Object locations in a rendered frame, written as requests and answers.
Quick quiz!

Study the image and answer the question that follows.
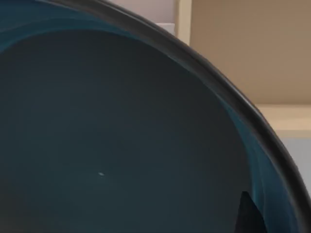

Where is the dark blue bowl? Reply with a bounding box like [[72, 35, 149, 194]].
[[0, 0, 311, 233]]

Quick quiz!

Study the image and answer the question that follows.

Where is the pale wooden open shelf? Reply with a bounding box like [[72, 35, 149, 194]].
[[175, 0, 311, 139]]

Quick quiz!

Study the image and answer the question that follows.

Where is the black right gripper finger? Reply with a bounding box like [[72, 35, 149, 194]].
[[234, 191, 267, 233]]

